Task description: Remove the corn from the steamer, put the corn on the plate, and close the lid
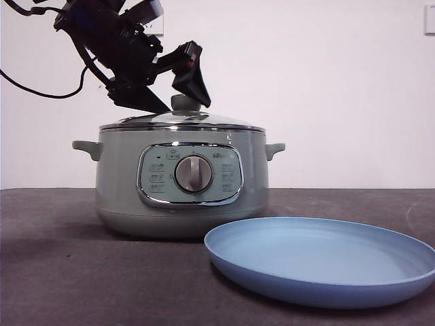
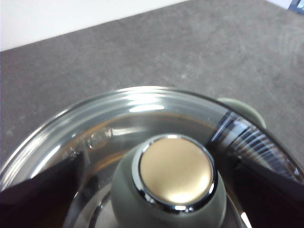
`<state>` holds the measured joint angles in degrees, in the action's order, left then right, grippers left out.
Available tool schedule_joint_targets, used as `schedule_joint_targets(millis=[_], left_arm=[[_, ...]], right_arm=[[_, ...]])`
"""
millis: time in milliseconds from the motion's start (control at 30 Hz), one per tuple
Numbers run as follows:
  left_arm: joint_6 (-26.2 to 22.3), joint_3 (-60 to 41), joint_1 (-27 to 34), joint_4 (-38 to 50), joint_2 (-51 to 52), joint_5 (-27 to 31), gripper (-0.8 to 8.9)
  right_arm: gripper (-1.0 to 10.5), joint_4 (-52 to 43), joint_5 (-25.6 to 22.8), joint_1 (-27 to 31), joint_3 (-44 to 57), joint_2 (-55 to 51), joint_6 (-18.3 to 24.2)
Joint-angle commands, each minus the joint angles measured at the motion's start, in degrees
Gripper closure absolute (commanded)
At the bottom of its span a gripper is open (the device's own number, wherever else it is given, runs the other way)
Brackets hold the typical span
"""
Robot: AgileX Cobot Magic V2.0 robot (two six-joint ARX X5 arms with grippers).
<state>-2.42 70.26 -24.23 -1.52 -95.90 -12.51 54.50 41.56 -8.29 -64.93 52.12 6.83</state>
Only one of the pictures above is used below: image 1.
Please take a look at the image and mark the pale green electric steamer pot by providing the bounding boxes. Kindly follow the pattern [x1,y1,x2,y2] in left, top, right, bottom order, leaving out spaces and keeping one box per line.
[71,127,286,240]

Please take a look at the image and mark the black cable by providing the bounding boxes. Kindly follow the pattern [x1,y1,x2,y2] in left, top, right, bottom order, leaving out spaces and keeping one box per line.
[0,64,91,99]
[0,0,58,18]

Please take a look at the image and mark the white wall plate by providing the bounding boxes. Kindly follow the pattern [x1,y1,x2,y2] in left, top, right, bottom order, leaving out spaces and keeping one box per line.
[424,5,435,35]

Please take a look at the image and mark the glass lid with green knob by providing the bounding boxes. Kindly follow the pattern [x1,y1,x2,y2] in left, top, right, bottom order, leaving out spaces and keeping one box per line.
[99,94,264,132]

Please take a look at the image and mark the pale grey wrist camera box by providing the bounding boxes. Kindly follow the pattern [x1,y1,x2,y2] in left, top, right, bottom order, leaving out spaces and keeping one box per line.
[117,0,164,24]

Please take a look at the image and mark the blue round plate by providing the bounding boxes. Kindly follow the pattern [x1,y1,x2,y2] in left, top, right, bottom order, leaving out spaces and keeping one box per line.
[203,216,435,309]

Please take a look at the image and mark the white wall power socket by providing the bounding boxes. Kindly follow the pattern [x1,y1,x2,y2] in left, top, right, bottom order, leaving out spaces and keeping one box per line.
[145,15,166,37]

